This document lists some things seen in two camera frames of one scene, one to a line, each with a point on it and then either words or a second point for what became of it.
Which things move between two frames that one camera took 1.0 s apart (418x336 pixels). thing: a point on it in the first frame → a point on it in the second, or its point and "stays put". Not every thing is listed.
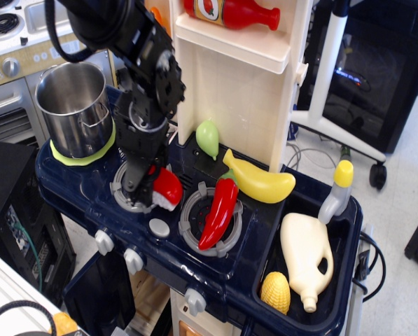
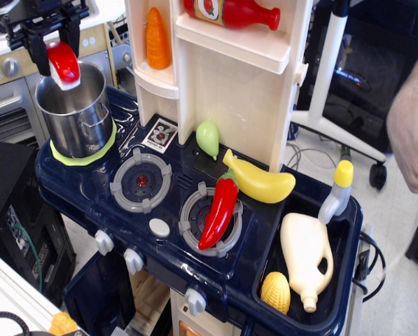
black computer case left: x=28 y=236 stays put
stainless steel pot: x=73 y=96 stays put
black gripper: x=141 y=132 → x=47 y=16
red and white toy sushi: x=167 y=189 → x=64 y=65
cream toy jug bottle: x=306 y=241 stays put
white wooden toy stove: x=18 y=48 stays put
